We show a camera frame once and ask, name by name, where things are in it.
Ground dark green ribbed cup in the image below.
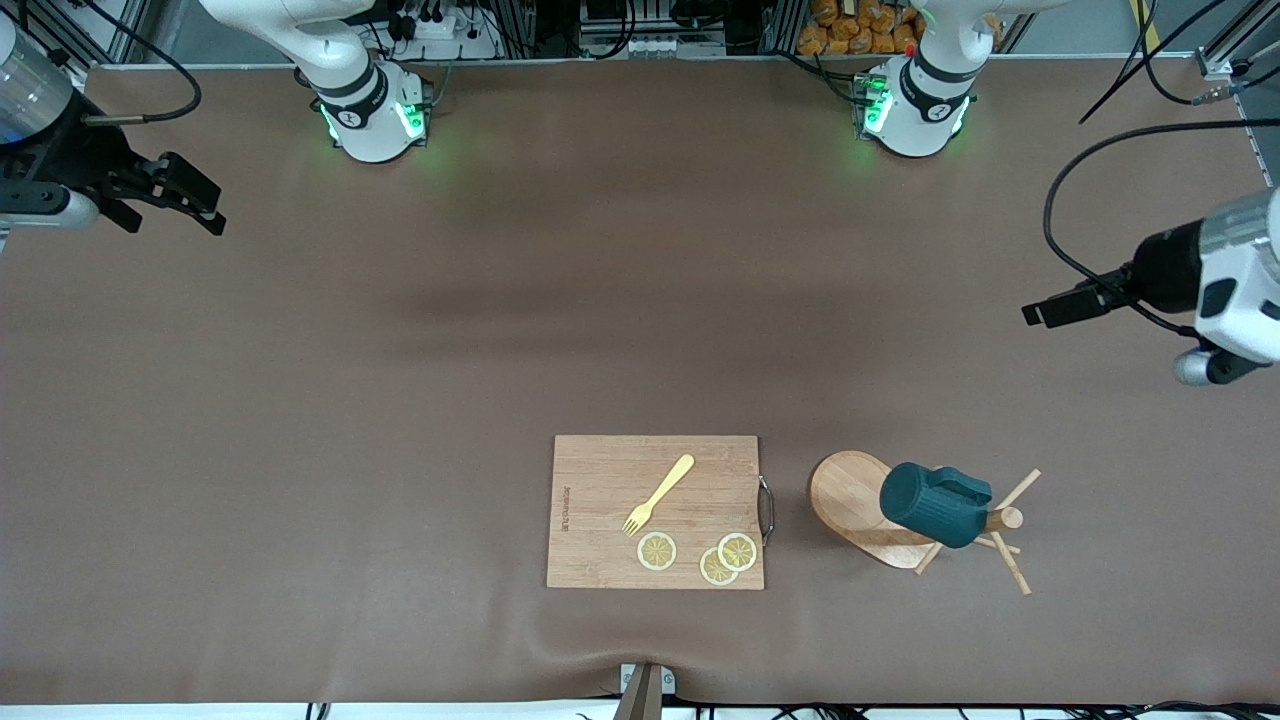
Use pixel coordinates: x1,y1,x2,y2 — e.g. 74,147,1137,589
879,461,993,550

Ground wooden mug tree rack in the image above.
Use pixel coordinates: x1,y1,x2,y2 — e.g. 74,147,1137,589
808,450,1043,597

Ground white power strip with plugs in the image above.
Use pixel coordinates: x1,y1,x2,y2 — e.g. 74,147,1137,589
385,10,501,61

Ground orange snack bag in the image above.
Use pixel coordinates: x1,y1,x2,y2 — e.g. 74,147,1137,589
797,0,926,56

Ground yellow plastic fork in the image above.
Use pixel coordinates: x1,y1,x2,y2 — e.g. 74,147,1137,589
622,454,696,538

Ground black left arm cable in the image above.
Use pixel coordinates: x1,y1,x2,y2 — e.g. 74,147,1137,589
1043,0,1280,339

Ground aluminium frame profile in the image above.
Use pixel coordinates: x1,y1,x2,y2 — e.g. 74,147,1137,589
1198,0,1280,191
30,0,166,71

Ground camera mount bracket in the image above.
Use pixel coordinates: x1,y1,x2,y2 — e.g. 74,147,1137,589
618,662,678,720

